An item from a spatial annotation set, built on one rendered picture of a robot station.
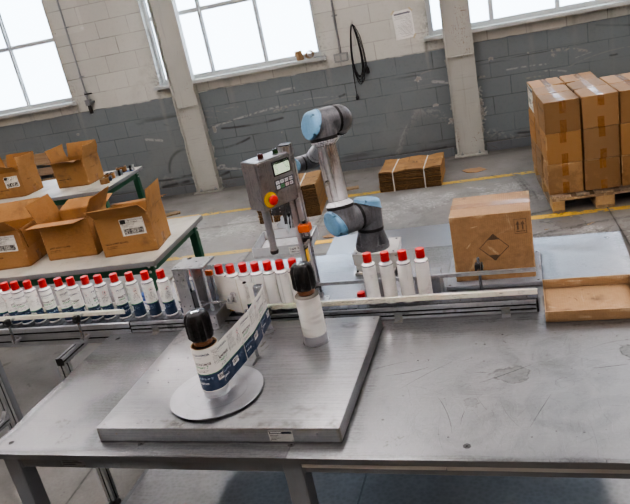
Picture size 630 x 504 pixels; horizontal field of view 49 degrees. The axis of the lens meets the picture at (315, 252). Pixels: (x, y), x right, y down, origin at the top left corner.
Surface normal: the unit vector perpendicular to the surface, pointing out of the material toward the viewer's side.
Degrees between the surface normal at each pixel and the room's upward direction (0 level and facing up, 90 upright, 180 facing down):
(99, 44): 90
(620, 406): 0
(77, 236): 90
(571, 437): 0
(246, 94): 90
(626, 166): 90
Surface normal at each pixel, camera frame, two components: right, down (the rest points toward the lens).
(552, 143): -0.21, 0.36
